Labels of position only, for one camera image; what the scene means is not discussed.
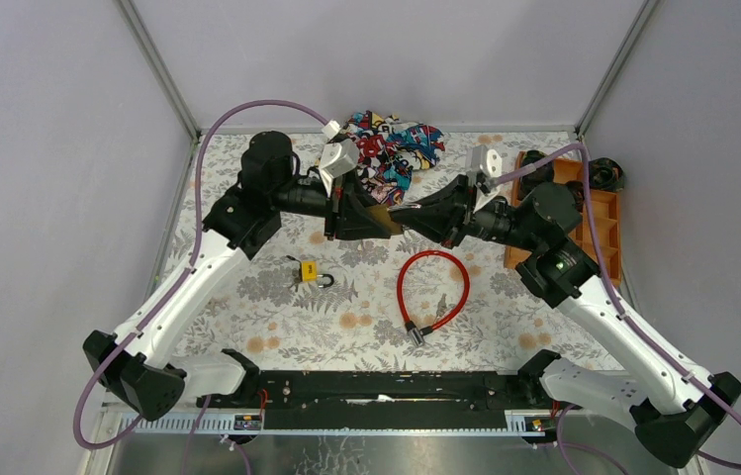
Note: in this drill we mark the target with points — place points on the colourful comic print cloth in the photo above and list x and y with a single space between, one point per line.
391 151

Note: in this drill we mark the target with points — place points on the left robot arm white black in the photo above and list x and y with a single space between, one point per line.
136 361

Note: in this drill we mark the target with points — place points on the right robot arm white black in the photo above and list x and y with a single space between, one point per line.
670 403

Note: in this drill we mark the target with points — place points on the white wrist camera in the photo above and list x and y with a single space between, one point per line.
483 167
340 155

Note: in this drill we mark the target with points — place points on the brass padlock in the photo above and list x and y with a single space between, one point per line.
383 218

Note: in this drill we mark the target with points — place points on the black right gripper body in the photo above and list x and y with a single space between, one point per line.
486 223

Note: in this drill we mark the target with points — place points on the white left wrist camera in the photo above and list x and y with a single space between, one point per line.
340 155

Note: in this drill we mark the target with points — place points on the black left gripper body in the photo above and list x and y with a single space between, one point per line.
332 213

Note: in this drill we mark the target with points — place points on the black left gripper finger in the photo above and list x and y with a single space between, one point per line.
355 202
363 229

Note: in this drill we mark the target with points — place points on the dark rolled fabric top left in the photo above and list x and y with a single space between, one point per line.
544 173

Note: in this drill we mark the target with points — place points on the red cable lock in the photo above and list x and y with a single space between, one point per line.
419 283

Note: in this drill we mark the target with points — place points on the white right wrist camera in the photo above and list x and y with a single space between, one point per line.
483 167

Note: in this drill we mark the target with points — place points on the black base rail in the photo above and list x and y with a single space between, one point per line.
338 400

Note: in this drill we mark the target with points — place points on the orange wooden compartment tray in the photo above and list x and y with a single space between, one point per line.
606 209

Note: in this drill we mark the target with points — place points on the yellow small padlock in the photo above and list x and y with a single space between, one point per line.
307 273

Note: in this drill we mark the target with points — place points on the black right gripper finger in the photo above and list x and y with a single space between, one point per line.
438 228
448 200

